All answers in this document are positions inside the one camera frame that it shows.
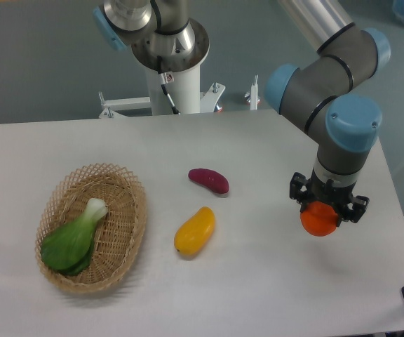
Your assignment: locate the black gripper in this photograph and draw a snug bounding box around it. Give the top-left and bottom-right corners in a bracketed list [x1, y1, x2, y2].
[289, 170, 370, 223]

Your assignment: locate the orange fruit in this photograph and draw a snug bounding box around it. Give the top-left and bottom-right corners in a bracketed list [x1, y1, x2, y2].
[300, 201, 338, 237]

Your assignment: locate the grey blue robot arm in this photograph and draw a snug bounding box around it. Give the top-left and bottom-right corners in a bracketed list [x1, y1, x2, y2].
[93, 1, 391, 223]

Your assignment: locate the woven wicker basket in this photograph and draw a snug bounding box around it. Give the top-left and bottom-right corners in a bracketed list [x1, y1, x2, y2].
[34, 162, 148, 295]

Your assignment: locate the purple sweet potato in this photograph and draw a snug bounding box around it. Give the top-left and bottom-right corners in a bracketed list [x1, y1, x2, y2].
[188, 168, 229, 194]

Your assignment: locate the yellow mango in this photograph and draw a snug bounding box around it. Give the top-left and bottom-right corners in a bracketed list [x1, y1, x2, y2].
[174, 206, 216, 257]

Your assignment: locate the green bok choy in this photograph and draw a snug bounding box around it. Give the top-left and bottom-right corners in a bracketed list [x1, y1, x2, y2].
[40, 198, 108, 276]

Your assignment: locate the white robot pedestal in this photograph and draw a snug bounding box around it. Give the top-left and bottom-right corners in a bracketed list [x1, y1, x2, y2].
[97, 17, 262, 119]

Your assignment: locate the black cable on pedestal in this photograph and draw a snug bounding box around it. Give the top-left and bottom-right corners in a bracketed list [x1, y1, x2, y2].
[156, 54, 181, 115]

